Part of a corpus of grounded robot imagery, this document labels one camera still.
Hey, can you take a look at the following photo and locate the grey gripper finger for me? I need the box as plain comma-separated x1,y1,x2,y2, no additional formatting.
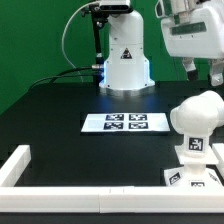
209,59,224,86
182,57,198,81

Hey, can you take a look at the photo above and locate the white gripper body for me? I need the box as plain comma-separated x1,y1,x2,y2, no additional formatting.
161,3,224,59

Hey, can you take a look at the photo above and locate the white lamp shade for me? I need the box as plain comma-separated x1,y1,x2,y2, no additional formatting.
201,90,224,127

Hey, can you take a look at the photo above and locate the white lamp bulb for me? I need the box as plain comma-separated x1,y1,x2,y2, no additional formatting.
170,96,218,156

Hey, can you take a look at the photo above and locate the white lamp base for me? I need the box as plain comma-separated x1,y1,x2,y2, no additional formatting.
164,145,222,189

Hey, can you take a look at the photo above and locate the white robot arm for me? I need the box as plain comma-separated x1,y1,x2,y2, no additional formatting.
99,0,224,96

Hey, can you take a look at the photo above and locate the white marker sheet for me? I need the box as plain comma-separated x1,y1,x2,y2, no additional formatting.
81,113,170,133

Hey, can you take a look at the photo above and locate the black camera stand pole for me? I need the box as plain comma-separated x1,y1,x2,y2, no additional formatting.
80,3,110,88

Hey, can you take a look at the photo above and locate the black camera on stand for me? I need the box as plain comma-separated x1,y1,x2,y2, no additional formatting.
99,0,132,14

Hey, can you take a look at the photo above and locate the black cable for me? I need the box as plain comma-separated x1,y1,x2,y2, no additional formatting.
28,66,101,92

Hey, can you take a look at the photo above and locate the grey cable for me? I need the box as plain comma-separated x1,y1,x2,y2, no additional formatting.
61,0,101,83

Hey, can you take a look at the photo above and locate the white left fence wall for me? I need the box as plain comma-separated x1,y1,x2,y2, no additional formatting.
0,145,31,187

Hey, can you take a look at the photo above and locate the white front fence wall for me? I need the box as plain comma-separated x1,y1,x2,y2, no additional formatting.
0,187,224,213

